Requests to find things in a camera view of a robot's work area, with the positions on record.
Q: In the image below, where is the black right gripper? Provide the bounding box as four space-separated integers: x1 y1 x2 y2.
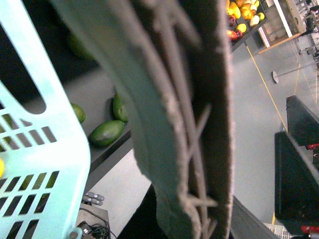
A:
274 95 319 236

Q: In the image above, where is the teal plastic shopping basket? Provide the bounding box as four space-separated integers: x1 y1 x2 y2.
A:
0 0 90 239

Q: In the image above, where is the pale yellow mango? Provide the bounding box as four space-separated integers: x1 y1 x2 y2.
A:
0 159 5 178

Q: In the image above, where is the green avocado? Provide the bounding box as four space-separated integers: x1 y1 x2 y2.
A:
112 93 128 123
71 103 87 123
89 120 125 147

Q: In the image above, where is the brown basket handle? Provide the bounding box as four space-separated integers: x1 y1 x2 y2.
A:
52 0 234 239

